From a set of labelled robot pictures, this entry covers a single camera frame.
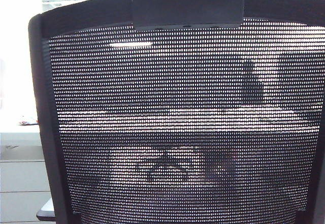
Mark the black mesh office chair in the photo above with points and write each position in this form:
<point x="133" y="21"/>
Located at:
<point x="177" y="137"/>

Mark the black swivel chair base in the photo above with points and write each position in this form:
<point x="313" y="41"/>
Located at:
<point x="175" y="168"/>

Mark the crumpled white printed cloth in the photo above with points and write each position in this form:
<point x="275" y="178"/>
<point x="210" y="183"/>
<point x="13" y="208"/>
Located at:
<point x="28" y="121"/>

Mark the white drawer cabinet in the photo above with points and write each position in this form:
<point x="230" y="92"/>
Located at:
<point x="20" y="178"/>

